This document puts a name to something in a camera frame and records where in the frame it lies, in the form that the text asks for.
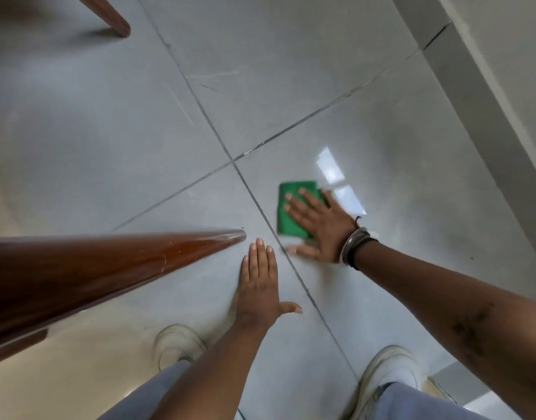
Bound person's right hand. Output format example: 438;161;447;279
284;188;360;263

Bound person's left hand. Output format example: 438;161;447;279
235;238;303;330

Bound green cleaning cloth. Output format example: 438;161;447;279
277;181;326;239

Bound person's left forearm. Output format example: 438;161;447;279
151;317;274;420

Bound person's right forearm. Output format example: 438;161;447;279
355;241;536;420

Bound silver metal bangle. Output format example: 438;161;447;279
339;227;370;265

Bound black wrist band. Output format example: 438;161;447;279
347;216;380;271

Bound white left shoe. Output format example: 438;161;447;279
153;324;207;372

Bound white shoe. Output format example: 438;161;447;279
153;324;207;372
348;345;427;420

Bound white right shoe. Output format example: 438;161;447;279
348;345;427;420

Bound thick brown wooden furniture leg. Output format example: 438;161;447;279
0;229;247;369

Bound grey trousers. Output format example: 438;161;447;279
97;360;492;420

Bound thin brown wooden furniture leg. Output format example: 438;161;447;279
73;0;132;38

